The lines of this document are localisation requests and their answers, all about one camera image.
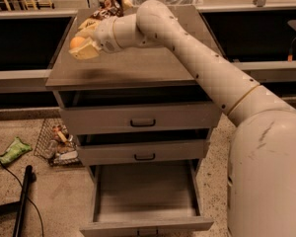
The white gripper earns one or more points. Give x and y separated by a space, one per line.
104 34

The orange fruit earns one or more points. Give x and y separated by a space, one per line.
76 41

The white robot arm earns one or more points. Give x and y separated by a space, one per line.
262 161

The grey drawer cabinet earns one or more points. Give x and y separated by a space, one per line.
131 68

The grey middle drawer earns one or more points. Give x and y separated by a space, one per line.
143 146

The grey drawer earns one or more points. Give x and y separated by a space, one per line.
137 109
145 200
143 146

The grey top drawer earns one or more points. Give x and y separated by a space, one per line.
137 109

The grey bottom drawer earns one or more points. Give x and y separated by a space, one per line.
145 200

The brown yellow chip bag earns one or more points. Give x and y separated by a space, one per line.
109 8

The green snack bag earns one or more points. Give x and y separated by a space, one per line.
16 149

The black stand leg left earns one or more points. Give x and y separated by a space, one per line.
19 207

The wire basket with items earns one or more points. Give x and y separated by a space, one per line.
55 145

